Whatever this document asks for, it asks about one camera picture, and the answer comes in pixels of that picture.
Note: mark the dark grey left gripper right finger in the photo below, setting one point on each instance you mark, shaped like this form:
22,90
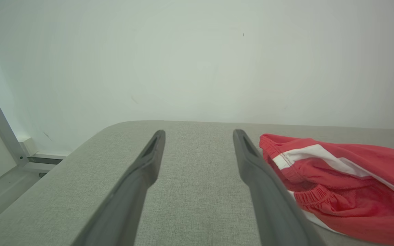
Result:
268,194

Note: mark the white plastic wall box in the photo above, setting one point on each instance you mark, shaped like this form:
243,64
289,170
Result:
28,147

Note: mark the red shorts with white stripes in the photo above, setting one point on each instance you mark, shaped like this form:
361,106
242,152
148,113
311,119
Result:
354,191

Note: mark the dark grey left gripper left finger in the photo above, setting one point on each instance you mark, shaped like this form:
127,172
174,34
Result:
128,191

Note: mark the grey metal frame post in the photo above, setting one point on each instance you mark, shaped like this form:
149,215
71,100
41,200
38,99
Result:
3,130

